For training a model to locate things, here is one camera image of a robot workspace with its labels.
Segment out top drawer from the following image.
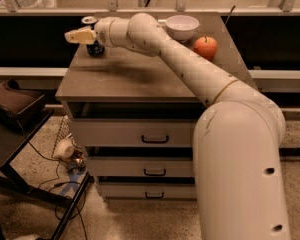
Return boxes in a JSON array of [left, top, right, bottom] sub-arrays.
[[68, 119, 194, 147]]

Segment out blue pepsi can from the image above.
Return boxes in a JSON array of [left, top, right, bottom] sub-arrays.
[[81, 16, 105, 57]]

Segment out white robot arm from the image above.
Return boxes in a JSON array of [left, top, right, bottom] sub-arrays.
[[65, 13, 291, 240]]

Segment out black side table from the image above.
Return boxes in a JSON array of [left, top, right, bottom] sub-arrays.
[[0, 109, 92, 240]]

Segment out white tape roll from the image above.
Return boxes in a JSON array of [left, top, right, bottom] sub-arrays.
[[54, 138, 75, 160]]

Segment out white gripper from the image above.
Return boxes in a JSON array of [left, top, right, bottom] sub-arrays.
[[64, 17, 117, 47]]

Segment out brown padded chair seat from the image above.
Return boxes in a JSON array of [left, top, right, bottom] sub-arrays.
[[0, 78, 45, 126]]

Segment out red apple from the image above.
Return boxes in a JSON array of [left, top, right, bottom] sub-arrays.
[[193, 36, 218, 60]]

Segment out white bowl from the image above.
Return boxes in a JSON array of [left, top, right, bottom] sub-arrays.
[[165, 15, 199, 42]]

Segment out bottom drawer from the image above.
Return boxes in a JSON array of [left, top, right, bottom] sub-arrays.
[[96, 183, 196, 199]]

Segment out wire mesh basket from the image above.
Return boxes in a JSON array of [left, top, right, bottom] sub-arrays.
[[52, 116, 85, 171]]

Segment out middle drawer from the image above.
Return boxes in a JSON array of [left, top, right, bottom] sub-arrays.
[[85, 157, 194, 178]]

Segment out drawer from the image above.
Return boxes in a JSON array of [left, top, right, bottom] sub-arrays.
[[85, 157, 194, 178], [96, 183, 196, 199], [68, 119, 194, 147]]

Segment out grey drawer cabinet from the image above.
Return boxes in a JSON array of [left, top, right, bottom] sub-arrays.
[[55, 11, 262, 202]]

